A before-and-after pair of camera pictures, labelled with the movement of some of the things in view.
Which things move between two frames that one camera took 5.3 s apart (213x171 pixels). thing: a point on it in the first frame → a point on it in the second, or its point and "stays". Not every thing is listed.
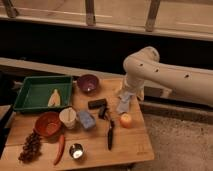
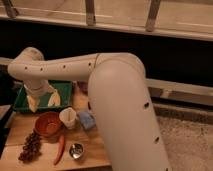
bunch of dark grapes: x=32 y=148 stays
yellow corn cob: x=55 y=99 stays
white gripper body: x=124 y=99 → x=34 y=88
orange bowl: x=48 y=124 stays
